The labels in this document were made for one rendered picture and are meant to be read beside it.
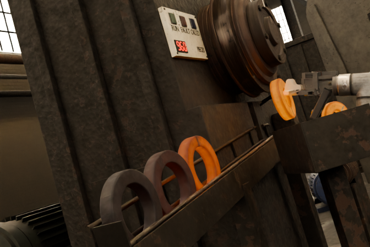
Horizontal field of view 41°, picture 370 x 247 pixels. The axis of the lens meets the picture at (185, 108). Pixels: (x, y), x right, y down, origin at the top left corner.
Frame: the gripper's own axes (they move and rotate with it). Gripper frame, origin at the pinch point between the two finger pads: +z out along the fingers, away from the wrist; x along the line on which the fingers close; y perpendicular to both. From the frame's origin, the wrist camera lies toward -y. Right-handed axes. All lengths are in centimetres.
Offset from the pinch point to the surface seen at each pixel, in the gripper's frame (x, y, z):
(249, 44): -4.3, 19.6, 12.6
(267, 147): 5.6, -18.7, 4.6
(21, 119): -501, -28, 635
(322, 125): 42.9, -8.1, -23.0
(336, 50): -293, 33, 31
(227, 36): 2.0, 22.8, 19.1
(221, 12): -0.4, 32.5, 22.0
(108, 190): 96, -16, 9
